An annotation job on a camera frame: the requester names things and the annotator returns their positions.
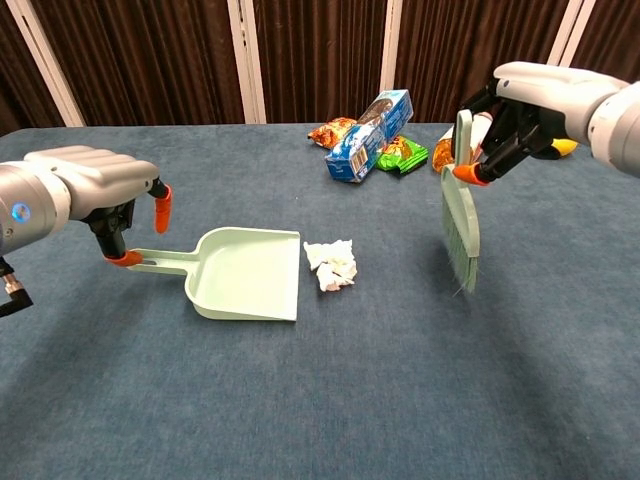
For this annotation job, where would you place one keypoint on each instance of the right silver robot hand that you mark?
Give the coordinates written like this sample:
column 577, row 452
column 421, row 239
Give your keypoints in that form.
column 545, row 85

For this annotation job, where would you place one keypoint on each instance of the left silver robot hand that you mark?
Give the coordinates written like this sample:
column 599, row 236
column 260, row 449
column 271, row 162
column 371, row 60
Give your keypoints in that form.
column 100, row 175

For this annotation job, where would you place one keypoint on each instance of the mint green hand broom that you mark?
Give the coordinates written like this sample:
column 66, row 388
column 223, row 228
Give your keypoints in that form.
column 460, row 210

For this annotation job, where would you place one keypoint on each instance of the mint green plastic dustpan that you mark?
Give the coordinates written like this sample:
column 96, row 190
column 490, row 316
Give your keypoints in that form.
column 240, row 275

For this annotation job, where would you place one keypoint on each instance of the white paper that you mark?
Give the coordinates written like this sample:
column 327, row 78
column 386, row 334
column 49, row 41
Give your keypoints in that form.
column 330, row 260

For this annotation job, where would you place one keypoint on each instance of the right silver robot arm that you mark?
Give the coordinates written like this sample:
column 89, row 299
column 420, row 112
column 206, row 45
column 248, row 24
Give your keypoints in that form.
column 617, row 130

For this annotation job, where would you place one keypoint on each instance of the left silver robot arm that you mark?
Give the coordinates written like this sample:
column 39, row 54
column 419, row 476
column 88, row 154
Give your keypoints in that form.
column 30, row 210

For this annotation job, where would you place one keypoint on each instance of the yellow pear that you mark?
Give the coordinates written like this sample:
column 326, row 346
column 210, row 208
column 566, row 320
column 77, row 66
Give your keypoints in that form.
column 565, row 146

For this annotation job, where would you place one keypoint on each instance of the orange drink bottle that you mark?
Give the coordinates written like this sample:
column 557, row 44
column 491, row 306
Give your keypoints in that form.
column 442, row 155

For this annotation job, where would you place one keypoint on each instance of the dark brown curtain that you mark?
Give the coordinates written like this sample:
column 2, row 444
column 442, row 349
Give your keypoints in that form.
column 150, row 60

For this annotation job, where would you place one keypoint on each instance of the green snack packet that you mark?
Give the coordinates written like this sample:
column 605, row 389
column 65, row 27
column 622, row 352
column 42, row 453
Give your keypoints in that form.
column 407, row 155

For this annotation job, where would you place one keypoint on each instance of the blue cookie box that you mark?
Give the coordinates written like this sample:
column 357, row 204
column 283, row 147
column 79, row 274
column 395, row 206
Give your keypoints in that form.
column 360, row 145

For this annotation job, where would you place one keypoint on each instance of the orange snack packet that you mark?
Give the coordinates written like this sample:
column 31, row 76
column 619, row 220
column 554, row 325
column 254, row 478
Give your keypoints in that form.
column 327, row 132

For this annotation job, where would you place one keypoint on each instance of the white frame post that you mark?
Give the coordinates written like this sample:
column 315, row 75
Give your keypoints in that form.
column 391, row 45
column 45, row 60
column 567, row 30
column 247, row 75

